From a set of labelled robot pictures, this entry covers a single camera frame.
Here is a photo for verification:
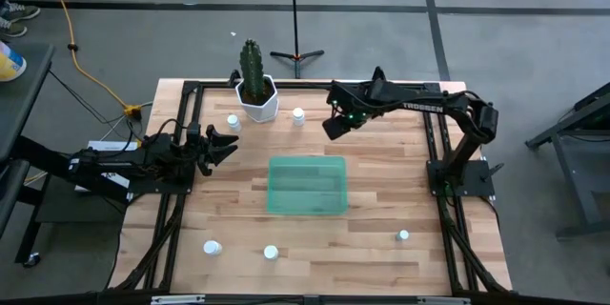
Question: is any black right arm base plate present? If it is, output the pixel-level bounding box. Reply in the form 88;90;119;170
426;159;505;197

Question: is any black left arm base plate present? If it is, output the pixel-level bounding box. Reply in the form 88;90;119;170
126;156;195;195

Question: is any black aluminium table frame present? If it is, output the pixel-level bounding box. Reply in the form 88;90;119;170
109;69;514;296

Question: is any black floor cable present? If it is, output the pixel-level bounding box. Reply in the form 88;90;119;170
47;69;147;140

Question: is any person's grey shoe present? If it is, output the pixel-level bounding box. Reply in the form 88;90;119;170
0;17;29;40
0;0;42;23

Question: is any white faceted plant pot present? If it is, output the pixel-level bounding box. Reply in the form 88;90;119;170
234;74;280;124

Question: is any yellow and blue object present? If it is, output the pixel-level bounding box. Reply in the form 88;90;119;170
0;40;28;83

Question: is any silver metal bracket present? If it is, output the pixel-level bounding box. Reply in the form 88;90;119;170
150;294;206;305
417;295;472;305

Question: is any black side desk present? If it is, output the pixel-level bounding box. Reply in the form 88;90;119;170
0;42;56;163

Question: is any green translucent plastic basket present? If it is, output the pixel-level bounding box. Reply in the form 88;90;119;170
265;154;350;216

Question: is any black desk support frame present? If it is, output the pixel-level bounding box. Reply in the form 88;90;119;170
0;135;131;268

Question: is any yellow extension cable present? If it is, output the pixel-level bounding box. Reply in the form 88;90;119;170
33;0;131;109

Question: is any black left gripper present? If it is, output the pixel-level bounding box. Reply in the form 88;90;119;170
183;122;239;177

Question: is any white paper box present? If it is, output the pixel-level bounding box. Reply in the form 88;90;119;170
73;139;140;193

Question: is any green cactus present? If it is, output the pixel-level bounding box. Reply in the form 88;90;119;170
238;38;266;104

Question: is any black metal cart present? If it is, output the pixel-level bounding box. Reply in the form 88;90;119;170
523;80;610;240

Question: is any black tripod stand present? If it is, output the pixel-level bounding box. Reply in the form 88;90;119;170
269;0;326;80

